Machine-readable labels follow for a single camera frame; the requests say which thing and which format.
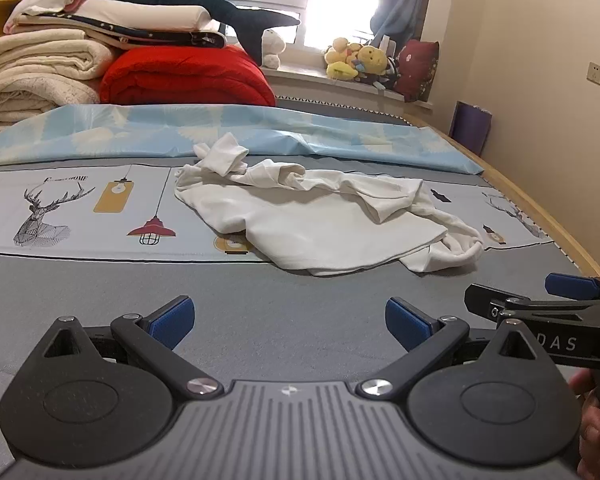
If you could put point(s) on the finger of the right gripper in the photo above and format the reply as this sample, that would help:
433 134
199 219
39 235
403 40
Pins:
573 286
490 303

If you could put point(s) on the dark red cushion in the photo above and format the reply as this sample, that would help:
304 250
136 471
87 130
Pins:
417 65

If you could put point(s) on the light blue patterned quilt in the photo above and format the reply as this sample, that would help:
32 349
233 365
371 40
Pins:
171 131

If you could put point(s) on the cream folded blankets stack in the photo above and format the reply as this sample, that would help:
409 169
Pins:
49 68

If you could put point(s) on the purple box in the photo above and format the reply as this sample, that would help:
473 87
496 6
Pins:
470 126

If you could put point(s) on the blue curtain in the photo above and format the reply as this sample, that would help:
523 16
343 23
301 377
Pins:
400 20

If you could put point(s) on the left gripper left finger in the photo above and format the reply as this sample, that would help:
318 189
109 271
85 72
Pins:
92 396

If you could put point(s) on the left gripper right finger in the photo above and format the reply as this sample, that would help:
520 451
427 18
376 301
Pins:
490 398

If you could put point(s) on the white folded bedding pile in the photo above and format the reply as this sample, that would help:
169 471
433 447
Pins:
123 24

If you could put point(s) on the red folded quilt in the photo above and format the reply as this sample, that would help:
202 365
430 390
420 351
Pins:
185 75

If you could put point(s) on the white t-shirt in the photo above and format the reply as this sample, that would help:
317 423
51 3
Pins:
324 222

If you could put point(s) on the white plush toy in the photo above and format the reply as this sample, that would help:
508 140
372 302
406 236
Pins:
273 46

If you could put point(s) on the printed grey bed sheet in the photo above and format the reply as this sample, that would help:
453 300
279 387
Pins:
253 320

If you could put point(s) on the person's right hand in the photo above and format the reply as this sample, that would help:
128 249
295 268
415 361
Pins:
583 384

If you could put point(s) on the yellow plush toys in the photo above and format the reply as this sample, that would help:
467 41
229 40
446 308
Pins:
362 63

